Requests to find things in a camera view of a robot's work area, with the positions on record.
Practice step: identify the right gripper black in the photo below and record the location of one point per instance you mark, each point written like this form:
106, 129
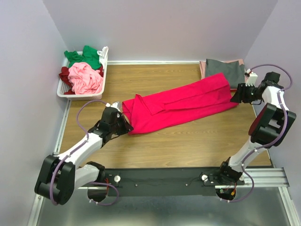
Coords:
237, 97

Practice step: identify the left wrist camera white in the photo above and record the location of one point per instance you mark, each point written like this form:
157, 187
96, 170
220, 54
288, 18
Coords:
117, 105

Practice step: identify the folded grey t shirt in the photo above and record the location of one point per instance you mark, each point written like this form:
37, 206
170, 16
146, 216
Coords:
234, 72

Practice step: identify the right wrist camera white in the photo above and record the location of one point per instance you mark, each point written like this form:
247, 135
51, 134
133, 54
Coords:
250, 77

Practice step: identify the crimson red t shirt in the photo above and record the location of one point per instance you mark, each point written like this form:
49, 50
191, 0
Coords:
179, 105

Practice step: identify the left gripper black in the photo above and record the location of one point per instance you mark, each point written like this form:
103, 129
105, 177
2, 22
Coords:
127, 127

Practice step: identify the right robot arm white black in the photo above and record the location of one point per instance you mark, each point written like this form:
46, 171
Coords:
268, 129

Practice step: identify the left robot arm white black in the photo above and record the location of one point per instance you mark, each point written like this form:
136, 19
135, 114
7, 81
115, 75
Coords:
60, 175

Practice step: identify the light pink t shirt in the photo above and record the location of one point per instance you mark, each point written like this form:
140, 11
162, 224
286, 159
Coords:
84, 79

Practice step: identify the white plastic laundry basket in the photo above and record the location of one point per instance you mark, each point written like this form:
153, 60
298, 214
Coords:
62, 87

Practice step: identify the dark red t shirt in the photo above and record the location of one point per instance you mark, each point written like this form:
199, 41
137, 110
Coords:
64, 77

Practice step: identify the green t shirt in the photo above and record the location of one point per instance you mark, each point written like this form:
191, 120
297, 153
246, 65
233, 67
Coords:
89, 55

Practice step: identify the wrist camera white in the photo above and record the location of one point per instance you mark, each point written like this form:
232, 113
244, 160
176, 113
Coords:
117, 105
250, 77

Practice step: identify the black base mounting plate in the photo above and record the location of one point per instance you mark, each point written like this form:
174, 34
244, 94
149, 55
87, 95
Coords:
161, 182

